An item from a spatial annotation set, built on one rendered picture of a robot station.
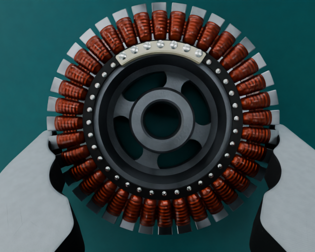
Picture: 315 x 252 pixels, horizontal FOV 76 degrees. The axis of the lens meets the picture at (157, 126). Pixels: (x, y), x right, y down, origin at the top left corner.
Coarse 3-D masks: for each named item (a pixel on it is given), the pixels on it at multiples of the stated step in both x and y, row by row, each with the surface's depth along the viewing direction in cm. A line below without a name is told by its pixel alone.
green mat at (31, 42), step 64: (0, 0) 13; (64, 0) 13; (128, 0) 13; (192, 0) 13; (256, 0) 13; (0, 64) 13; (0, 128) 13; (128, 128) 13; (64, 192) 13; (256, 192) 13
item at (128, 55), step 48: (96, 48) 9; (144, 48) 9; (192, 48) 9; (240, 48) 9; (96, 96) 10; (144, 96) 10; (240, 96) 10; (96, 144) 10; (144, 144) 10; (240, 144) 9; (96, 192) 10; (144, 192) 10; (192, 192) 10
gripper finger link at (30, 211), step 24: (48, 144) 10; (24, 168) 8; (48, 168) 8; (0, 192) 7; (24, 192) 7; (48, 192) 7; (0, 216) 6; (24, 216) 6; (48, 216) 6; (72, 216) 6; (0, 240) 6; (24, 240) 6; (48, 240) 6; (72, 240) 6
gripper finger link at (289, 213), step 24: (288, 144) 9; (288, 168) 8; (312, 168) 8; (288, 192) 7; (312, 192) 7; (264, 216) 6; (288, 216) 6; (312, 216) 6; (264, 240) 6; (288, 240) 5; (312, 240) 5
